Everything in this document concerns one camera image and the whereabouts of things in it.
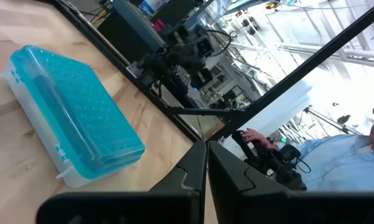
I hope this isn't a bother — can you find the black frame brace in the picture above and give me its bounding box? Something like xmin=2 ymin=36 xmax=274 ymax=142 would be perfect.
xmin=166 ymin=106 xmax=246 ymax=118

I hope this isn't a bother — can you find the grey equipment case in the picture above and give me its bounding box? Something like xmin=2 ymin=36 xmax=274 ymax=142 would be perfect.
xmin=96 ymin=0 xmax=166 ymax=63

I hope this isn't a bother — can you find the person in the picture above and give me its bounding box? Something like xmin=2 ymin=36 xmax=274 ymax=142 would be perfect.
xmin=295 ymin=104 xmax=374 ymax=192

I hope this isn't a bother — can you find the black frame post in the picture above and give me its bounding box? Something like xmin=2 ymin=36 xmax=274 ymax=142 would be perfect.
xmin=207 ymin=0 xmax=374 ymax=142

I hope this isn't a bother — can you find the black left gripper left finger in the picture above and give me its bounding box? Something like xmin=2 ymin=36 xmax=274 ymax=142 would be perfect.
xmin=35 ymin=139 xmax=207 ymax=224

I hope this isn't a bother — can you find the person's hand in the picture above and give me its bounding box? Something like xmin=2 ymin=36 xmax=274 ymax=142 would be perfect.
xmin=241 ymin=128 xmax=279 ymax=150

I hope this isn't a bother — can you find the blue translucent box lid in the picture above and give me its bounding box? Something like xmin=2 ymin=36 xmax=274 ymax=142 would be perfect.
xmin=9 ymin=45 xmax=146 ymax=180

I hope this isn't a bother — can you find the black cable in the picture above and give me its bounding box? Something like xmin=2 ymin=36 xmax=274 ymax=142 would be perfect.
xmin=205 ymin=29 xmax=233 ymax=57

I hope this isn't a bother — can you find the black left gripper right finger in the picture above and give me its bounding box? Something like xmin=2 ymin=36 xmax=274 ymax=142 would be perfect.
xmin=207 ymin=141 xmax=374 ymax=224

